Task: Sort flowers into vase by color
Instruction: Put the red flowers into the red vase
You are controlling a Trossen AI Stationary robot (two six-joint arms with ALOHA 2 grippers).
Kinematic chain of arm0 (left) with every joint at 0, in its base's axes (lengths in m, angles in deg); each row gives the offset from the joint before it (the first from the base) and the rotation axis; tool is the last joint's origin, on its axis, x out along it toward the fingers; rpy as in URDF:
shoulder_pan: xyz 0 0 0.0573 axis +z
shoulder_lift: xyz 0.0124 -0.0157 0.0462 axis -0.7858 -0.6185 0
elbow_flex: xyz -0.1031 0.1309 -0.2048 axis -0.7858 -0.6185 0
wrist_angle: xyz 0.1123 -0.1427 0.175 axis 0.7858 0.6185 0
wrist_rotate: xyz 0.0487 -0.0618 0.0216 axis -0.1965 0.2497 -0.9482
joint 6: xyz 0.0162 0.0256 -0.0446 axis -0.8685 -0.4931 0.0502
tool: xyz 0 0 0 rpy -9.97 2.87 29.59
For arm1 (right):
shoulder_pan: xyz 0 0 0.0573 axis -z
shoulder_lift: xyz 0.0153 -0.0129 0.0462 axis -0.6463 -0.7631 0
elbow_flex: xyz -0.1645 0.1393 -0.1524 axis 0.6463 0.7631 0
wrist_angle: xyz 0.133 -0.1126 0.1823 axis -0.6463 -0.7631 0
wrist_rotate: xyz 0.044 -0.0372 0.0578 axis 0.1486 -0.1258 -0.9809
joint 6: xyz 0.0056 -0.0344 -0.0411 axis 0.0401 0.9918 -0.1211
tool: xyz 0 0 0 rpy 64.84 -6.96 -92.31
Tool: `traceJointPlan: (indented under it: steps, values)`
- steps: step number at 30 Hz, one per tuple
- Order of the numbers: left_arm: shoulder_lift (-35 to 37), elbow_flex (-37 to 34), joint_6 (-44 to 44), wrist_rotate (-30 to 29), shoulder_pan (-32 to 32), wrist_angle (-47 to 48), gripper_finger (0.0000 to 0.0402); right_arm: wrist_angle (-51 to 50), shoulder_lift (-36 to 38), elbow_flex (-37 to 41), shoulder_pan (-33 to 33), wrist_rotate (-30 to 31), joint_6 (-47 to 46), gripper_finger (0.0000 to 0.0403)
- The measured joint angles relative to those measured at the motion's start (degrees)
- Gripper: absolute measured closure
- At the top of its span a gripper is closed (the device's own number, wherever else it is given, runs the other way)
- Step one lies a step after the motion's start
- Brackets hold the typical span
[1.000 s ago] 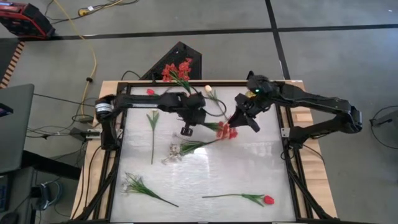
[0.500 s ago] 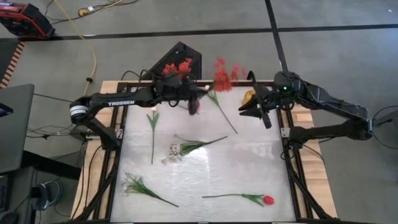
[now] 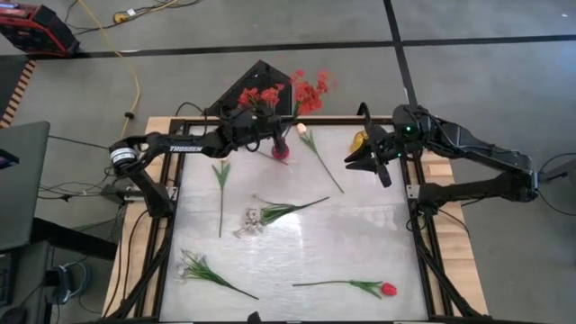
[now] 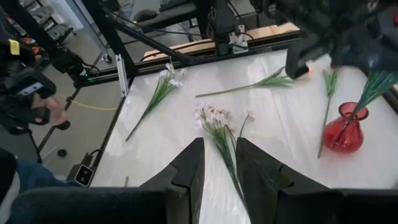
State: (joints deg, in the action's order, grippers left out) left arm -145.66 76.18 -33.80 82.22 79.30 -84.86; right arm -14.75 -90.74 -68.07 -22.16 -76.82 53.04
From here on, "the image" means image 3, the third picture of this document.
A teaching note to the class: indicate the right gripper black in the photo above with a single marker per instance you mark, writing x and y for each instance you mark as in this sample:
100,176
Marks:
384,141

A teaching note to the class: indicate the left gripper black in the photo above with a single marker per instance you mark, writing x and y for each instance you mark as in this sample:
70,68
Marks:
243,128

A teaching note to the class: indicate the cream artificial tulip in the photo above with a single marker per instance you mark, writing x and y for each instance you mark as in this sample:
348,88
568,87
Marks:
301,128

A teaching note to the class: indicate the red artificial flower bunch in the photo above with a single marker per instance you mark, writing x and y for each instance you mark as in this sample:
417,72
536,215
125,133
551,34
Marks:
308,96
270,95

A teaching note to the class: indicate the red artificial tulip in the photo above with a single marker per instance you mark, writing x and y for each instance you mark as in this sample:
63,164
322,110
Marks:
389,289
221,173

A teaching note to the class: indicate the white artificial flower bunch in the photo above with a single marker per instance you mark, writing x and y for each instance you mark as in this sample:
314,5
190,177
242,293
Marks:
274,210
200,271

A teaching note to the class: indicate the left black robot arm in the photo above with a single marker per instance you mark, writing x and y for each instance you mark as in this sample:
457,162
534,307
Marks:
180,146

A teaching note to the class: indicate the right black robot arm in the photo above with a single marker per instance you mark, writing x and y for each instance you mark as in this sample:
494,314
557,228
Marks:
472,144

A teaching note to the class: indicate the yellow glass vase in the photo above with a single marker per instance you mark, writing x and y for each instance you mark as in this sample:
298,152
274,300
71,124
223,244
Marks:
357,141

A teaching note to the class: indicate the red glass vase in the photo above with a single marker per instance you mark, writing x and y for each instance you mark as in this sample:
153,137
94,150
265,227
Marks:
280,153

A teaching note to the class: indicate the small black rounded object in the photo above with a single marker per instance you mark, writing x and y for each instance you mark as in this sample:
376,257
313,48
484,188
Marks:
254,317

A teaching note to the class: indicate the grey metal stand foot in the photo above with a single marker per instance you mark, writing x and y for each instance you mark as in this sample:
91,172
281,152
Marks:
560,171

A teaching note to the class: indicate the black desk base beam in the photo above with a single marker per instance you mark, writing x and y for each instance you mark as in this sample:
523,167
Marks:
72,238

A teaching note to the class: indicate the grey laptop lid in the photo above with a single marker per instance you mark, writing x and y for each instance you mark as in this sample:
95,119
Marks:
22,189

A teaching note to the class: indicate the red and black toolbox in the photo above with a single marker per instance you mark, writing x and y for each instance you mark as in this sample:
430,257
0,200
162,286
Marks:
31,29

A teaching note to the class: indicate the black metal table frame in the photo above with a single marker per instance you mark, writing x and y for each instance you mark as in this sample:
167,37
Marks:
337,120

